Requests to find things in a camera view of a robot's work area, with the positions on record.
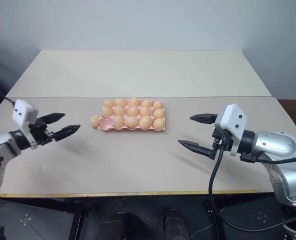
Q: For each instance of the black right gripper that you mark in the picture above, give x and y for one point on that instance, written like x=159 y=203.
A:
x=221 y=143

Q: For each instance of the black plate with white marks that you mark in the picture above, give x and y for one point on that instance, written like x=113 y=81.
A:
x=258 y=217

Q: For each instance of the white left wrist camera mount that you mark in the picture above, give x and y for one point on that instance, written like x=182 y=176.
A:
x=22 y=112

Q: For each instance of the pink egg tray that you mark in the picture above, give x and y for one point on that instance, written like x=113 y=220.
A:
x=105 y=123

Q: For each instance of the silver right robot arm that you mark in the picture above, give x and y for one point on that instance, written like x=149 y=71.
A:
x=275 y=145

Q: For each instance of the tan egg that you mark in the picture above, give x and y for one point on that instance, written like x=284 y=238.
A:
x=158 y=113
x=119 y=110
x=132 y=111
x=146 y=103
x=145 y=111
x=118 y=122
x=106 y=112
x=145 y=122
x=121 y=102
x=158 y=104
x=158 y=123
x=109 y=103
x=131 y=121
x=134 y=101
x=94 y=120

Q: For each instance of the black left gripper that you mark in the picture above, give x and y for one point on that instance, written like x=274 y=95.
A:
x=41 y=135

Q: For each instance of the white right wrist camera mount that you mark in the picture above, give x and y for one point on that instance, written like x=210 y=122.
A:
x=234 y=120

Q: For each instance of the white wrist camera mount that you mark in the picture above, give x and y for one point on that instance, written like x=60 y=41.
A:
x=234 y=120
x=22 y=112

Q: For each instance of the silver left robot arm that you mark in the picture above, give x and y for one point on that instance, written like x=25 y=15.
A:
x=5 y=142

